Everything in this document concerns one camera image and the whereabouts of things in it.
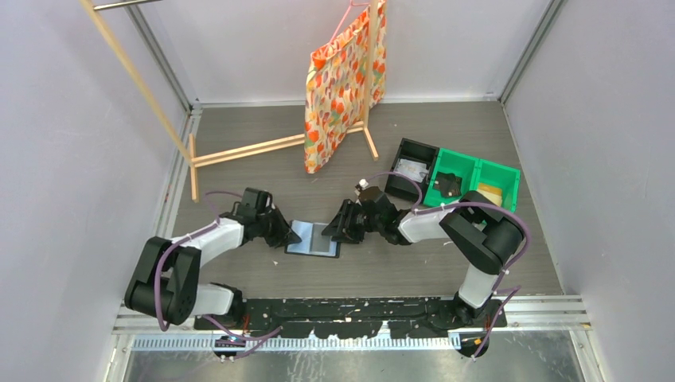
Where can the black storage bin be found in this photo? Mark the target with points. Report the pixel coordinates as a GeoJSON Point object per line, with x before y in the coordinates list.
{"type": "Point", "coordinates": [421, 152]}

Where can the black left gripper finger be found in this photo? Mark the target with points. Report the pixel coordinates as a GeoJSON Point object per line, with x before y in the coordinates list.
{"type": "Point", "coordinates": [283, 238]}
{"type": "Point", "coordinates": [278, 222]}

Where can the wooden clothes rack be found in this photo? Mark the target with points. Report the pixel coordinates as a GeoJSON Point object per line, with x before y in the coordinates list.
{"type": "Point", "coordinates": [188, 152]}

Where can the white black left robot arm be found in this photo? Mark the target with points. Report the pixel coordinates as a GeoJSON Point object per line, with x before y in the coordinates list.
{"type": "Point", "coordinates": [166, 283]}

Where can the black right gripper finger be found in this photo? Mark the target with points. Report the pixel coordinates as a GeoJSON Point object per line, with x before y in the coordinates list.
{"type": "Point", "coordinates": [351, 234]}
{"type": "Point", "coordinates": [346, 216]}

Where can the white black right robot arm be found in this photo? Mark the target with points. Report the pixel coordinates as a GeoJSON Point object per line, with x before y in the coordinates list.
{"type": "Point", "coordinates": [489, 236]}

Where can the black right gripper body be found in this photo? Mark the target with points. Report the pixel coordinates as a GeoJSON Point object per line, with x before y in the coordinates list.
{"type": "Point", "coordinates": [371, 224]}

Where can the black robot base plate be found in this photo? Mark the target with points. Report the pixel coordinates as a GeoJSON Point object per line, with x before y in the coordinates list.
{"type": "Point", "coordinates": [351, 318]}

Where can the black card holder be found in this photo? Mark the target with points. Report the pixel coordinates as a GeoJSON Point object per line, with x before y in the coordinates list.
{"type": "Point", "coordinates": [303, 229]}

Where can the floral fabric bag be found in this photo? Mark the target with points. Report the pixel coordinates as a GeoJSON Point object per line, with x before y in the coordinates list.
{"type": "Point", "coordinates": [335, 83]}

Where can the pink clothes hanger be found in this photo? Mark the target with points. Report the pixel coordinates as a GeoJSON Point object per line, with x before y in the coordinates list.
{"type": "Point", "coordinates": [352, 4]}

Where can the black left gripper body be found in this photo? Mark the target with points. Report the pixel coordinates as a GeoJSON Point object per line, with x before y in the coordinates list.
{"type": "Point", "coordinates": [270, 224]}

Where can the yellow cards in green bin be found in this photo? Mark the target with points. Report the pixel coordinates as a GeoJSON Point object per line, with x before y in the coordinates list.
{"type": "Point", "coordinates": [490, 192]}

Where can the white card in black bin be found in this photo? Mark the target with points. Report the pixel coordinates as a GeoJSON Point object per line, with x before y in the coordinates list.
{"type": "Point", "coordinates": [417, 171]}

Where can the green double storage bin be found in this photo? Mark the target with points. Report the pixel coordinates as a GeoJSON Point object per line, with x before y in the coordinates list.
{"type": "Point", "coordinates": [473, 174]}

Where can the dark credit card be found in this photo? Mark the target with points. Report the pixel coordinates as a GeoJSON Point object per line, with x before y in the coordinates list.
{"type": "Point", "coordinates": [448, 184]}

